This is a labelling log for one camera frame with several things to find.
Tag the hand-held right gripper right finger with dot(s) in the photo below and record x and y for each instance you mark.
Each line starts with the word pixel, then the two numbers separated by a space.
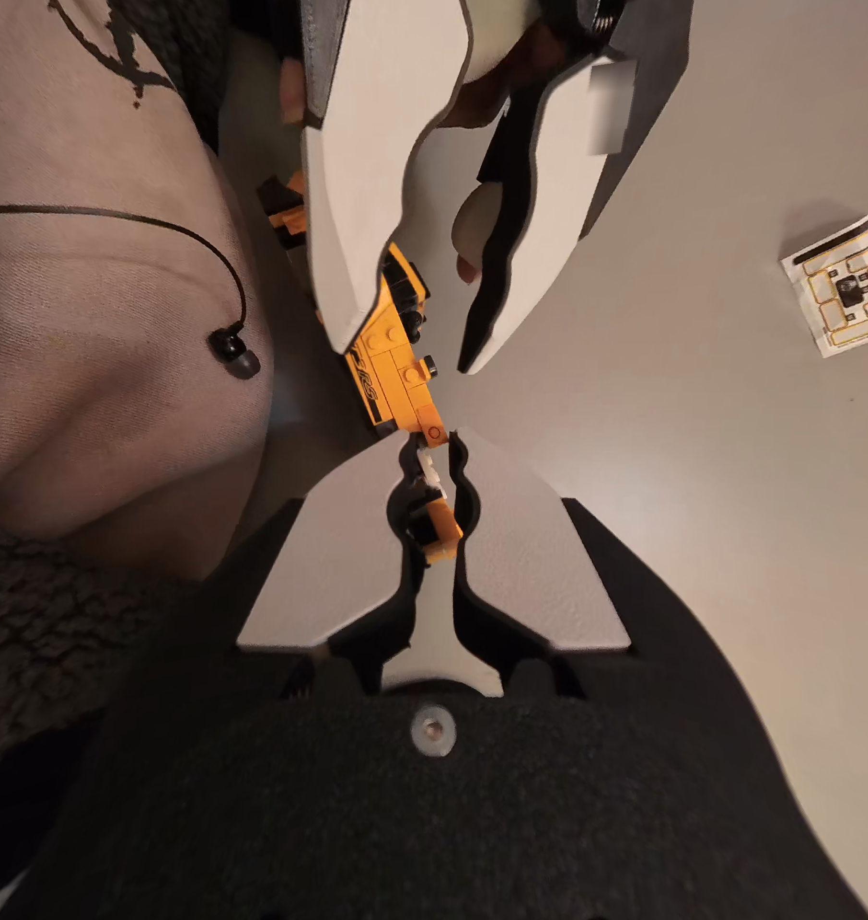
pixel 541 568

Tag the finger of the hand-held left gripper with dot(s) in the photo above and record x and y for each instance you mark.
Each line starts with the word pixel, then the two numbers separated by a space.
pixel 376 144
pixel 549 237

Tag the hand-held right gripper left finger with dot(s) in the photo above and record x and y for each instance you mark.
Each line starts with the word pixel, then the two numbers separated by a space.
pixel 326 568

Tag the yellow lego car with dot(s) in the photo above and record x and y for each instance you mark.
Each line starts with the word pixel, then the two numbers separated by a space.
pixel 398 366

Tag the white sticker sheet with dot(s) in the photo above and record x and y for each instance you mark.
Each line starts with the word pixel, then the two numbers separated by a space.
pixel 807 287

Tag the person's left hand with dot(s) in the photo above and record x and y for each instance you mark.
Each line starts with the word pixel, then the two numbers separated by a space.
pixel 505 93

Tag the black trousers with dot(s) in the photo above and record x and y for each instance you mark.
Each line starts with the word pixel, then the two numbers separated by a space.
pixel 17 826

